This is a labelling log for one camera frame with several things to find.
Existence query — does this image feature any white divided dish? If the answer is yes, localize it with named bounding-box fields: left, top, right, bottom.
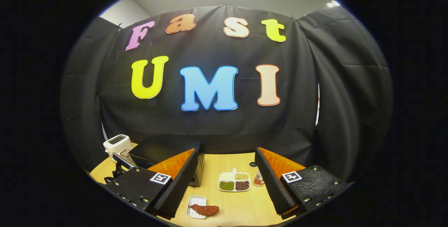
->
left=218, top=168, right=252, bottom=192

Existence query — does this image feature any clear plastic bottle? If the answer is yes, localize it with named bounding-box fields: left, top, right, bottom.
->
left=254, top=168, right=265, bottom=187

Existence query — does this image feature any black electric oven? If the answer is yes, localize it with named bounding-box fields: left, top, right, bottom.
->
left=112, top=140, right=204, bottom=187

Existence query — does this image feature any red-brown meat piece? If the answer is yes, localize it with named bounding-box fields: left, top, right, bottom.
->
left=190, top=204, right=220, bottom=216

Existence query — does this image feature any small white ridged tray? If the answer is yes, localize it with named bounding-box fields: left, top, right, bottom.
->
left=186, top=196, right=207, bottom=219

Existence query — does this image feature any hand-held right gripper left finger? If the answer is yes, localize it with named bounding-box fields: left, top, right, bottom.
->
left=104, top=148, right=199, bottom=220

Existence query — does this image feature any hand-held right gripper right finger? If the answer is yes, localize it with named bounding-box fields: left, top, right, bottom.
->
left=255, top=147, right=350, bottom=219

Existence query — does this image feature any black backdrop cloth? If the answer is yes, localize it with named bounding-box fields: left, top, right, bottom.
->
left=59, top=5, right=393, bottom=182

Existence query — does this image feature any white toaster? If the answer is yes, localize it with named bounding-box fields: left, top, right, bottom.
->
left=103, top=135, right=133, bottom=157

